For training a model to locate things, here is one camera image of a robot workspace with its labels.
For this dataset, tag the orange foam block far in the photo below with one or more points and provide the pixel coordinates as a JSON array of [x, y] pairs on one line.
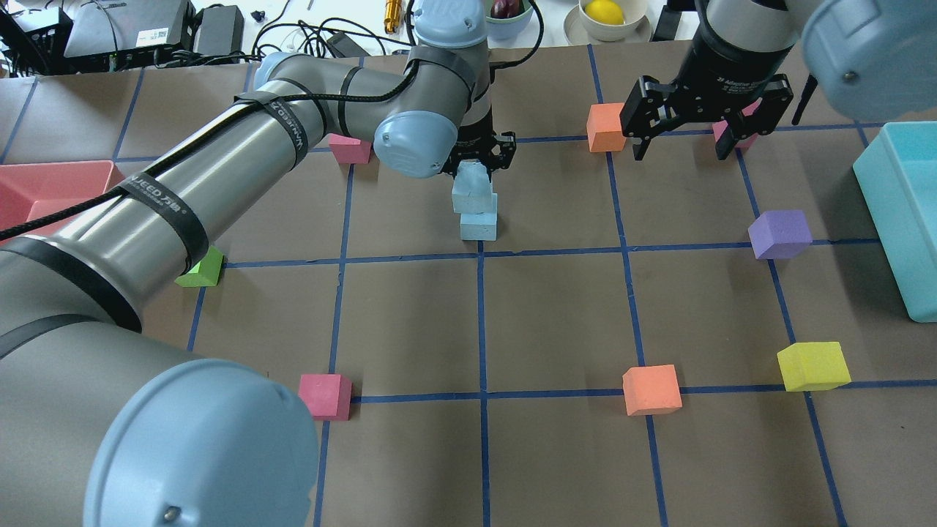
[[604, 128]]

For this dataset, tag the black power adapter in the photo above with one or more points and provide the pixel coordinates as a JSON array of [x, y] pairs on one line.
[[219, 30]]

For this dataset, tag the orange handled tool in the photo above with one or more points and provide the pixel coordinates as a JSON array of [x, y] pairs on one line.
[[393, 15]]

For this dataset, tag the orange foam block near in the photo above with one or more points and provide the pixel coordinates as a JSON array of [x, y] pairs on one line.
[[651, 390]]

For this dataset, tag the black electronics box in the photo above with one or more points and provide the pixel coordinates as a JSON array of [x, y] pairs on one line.
[[128, 28]]

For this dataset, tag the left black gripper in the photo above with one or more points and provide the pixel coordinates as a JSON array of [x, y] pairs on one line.
[[474, 147]]

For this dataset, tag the pink foam block near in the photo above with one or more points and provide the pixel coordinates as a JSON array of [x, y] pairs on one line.
[[327, 396]]

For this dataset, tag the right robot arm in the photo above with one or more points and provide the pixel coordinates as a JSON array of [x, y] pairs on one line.
[[873, 60]]

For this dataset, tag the yellow foam block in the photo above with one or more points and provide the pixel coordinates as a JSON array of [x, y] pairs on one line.
[[813, 367]]

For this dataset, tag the pink foam block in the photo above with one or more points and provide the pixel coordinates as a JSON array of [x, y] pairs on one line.
[[349, 151], [327, 396]]

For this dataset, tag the purple foam block right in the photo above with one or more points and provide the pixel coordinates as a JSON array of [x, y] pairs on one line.
[[780, 234]]

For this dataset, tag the teal plastic bin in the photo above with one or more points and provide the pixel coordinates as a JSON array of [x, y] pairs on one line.
[[897, 176]]

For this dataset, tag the orange foam block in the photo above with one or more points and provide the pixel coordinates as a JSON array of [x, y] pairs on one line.
[[604, 128], [651, 390]]

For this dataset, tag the bowl with dark fruit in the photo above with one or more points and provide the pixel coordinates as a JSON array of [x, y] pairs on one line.
[[507, 19]]

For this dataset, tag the yellow lemon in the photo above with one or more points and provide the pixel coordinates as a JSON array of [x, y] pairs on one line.
[[605, 12]]

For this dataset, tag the green foam block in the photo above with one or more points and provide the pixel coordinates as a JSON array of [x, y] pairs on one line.
[[206, 273]]

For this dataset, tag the pink plastic tray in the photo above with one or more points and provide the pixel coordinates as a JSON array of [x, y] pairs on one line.
[[31, 191]]

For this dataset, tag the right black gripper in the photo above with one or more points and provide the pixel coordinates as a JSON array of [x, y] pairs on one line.
[[734, 60]]

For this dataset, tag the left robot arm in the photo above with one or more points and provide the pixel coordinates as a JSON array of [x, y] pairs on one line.
[[103, 426]]

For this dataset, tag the light blue foam block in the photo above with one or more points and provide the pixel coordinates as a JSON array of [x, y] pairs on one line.
[[473, 190]]

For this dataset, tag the pink foam block far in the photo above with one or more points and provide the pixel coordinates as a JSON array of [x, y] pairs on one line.
[[349, 151]]

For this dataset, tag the bowl with lemon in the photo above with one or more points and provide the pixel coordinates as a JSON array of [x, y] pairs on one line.
[[595, 22]]

